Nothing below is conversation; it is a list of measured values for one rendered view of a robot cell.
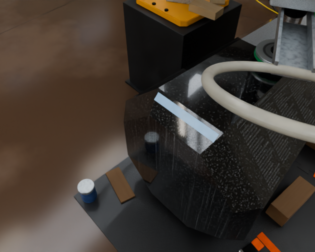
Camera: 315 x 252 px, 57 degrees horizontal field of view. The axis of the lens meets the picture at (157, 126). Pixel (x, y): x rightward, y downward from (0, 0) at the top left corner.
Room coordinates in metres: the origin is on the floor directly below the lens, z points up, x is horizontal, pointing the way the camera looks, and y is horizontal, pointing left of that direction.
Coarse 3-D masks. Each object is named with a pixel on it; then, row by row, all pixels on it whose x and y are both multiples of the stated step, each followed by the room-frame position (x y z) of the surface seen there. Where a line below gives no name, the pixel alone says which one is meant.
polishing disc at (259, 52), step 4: (264, 40) 1.23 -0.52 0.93; (268, 40) 1.23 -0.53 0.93; (272, 40) 1.23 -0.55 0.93; (260, 44) 1.20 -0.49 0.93; (264, 44) 1.20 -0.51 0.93; (268, 44) 1.20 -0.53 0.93; (272, 44) 1.20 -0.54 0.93; (256, 48) 1.16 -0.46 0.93; (260, 48) 1.16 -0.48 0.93; (264, 48) 1.16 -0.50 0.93; (268, 48) 1.16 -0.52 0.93; (256, 52) 1.14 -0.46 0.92; (260, 52) 1.13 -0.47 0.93; (264, 52) 1.13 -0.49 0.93; (268, 52) 1.13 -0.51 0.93; (260, 56) 1.10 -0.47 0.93; (264, 56) 1.10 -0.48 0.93; (268, 56) 1.10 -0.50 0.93; (264, 60) 1.08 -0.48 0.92; (268, 60) 1.07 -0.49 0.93
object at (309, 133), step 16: (224, 64) 0.67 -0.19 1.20; (240, 64) 0.71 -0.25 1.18; (256, 64) 0.72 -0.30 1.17; (272, 64) 0.73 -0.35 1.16; (208, 80) 0.51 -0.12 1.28; (224, 96) 0.43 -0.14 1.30; (240, 112) 0.39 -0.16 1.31; (256, 112) 0.37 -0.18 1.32; (272, 128) 0.34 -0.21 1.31; (288, 128) 0.33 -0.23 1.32; (304, 128) 0.32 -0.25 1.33
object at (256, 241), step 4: (252, 240) 0.59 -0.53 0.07; (256, 240) 0.59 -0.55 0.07; (248, 244) 0.57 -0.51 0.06; (252, 244) 0.57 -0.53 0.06; (256, 244) 0.57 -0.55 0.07; (260, 244) 0.57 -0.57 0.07; (244, 248) 0.55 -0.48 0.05; (248, 248) 0.55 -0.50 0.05; (252, 248) 0.55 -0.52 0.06; (256, 248) 0.55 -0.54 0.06; (260, 248) 0.55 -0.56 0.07
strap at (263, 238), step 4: (260, 236) 0.63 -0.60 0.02; (264, 236) 0.63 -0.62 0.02; (260, 240) 0.61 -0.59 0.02; (264, 240) 0.61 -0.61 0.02; (268, 240) 0.61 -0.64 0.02; (264, 244) 0.59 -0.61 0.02; (268, 244) 0.59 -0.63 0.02; (272, 244) 0.59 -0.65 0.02; (268, 248) 0.56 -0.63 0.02; (272, 248) 0.56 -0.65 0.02; (276, 248) 0.56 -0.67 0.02
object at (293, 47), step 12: (312, 12) 1.05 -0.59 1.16; (288, 24) 1.04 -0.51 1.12; (300, 24) 1.04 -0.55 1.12; (312, 24) 0.96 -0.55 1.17; (276, 36) 0.91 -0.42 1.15; (288, 36) 0.95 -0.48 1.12; (300, 36) 0.95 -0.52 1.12; (312, 36) 0.88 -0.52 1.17; (276, 48) 0.80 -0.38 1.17; (288, 48) 0.87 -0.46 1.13; (300, 48) 0.87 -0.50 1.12; (312, 48) 0.80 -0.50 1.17; (276, 60) 0.73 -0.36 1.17; (288, 60) 0.80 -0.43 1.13; (300, 60) 0.80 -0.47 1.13; (312, 60) 0.74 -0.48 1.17; (312, 72) 0.70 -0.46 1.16
